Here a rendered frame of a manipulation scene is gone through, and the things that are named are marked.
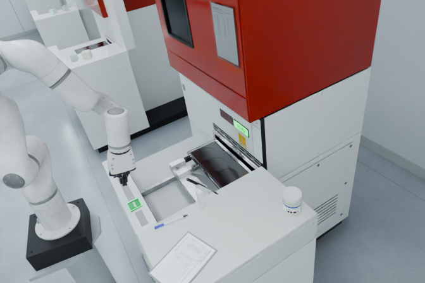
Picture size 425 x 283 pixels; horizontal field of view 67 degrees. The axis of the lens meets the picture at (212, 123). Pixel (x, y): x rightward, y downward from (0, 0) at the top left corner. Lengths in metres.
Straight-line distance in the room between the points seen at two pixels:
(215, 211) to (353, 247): 1.32
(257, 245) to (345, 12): 0.99
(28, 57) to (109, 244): 1.84
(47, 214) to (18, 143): 0.37
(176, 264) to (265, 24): 0.90
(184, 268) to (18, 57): 0.86
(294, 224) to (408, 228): 1.46
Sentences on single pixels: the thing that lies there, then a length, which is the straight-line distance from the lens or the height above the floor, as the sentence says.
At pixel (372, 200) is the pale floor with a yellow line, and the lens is 2.74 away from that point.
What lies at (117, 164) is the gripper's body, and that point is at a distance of 1.29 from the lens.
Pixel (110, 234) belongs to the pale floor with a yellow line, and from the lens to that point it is 2.74.
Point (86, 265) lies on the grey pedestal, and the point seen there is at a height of 0.66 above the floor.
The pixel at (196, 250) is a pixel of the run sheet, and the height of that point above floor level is 0.97.
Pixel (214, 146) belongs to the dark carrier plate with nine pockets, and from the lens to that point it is 1.75.
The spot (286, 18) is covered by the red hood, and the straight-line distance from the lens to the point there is 1.26.
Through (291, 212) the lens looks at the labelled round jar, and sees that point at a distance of 1.29.
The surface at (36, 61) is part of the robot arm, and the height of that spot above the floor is 1.67.
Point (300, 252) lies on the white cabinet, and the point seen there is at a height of 0.79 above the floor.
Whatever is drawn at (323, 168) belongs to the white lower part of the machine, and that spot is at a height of 0.71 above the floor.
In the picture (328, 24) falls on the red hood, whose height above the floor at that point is 1.52.
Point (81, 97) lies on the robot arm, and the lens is 1.14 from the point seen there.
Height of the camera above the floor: 1.98
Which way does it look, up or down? 34 degrees down
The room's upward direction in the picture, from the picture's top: 10 degrees counter-clockwise
